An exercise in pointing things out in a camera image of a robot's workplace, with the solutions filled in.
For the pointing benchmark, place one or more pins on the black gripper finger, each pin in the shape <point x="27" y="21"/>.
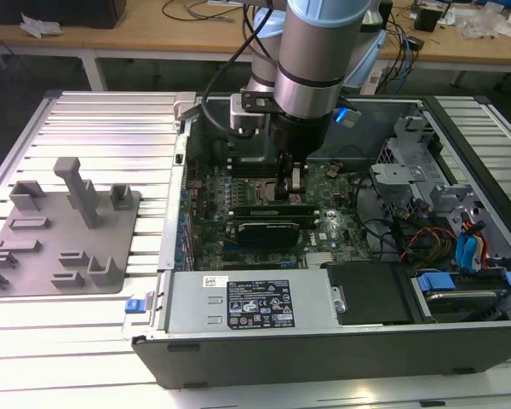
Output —
<point x="286" y="179"/>
<point x="303" y="174"/>

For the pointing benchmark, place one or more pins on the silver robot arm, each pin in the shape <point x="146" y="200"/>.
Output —
<point x="315" y="55"/>

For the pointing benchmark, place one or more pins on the black RAM slot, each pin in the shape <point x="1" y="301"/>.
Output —
<point x="255" y="163"/>
<point x="255" y="172"/>

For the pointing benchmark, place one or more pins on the silver CPU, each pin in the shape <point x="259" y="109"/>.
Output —
<point x="272" y="194"/>

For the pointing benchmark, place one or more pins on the round coin battery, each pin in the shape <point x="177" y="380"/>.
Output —
<point x="332" y="171"/>

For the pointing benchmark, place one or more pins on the green motherboard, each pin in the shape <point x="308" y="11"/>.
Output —
<point x="336" y="204"/>

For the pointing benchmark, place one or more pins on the black graphics card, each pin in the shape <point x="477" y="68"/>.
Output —
<point x="268" y="234"/>

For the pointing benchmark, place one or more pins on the silver chipset heatsink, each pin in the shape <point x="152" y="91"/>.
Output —
<point x="317" y="260"/>

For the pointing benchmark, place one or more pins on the silver metal drive cage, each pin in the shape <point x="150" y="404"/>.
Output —
<point x="400" y="174"/>

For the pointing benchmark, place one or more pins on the black drive bay cover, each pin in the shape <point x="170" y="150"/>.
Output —
<point x="366" y="294"/>

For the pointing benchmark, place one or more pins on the silver power supply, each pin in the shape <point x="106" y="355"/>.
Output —
<point x="196" y="307"/>

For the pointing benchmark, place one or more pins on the small black power adaptor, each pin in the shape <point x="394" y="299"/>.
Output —
<point x="428" y="19"/>

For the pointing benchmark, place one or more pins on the black open PC case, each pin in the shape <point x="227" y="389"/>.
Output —
<point x="281" y="362"/>

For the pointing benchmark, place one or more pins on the hard disk in blue carrier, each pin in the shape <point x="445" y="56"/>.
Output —
<point x="455" y="300"/>

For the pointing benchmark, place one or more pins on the blue case latch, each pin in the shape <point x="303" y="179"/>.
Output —
<point x="135" y="307"/>

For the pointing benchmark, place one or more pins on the wooden desk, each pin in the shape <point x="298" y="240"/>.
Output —
<point x="110" y="40"/>

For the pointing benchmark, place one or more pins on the clear plastic bags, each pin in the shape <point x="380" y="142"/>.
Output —
<point x="485" y="23"/>

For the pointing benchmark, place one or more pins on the grey parts rack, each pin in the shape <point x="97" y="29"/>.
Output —
<point x="68" y="230"/>

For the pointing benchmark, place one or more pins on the large black box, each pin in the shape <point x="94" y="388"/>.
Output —
<point x="59" y="13"/>

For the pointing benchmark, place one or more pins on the white crumpled paper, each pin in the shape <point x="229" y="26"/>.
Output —
<point x="40" y="26"/>

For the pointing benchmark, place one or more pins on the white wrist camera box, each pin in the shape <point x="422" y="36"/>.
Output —
<point x="247" y="113"/>

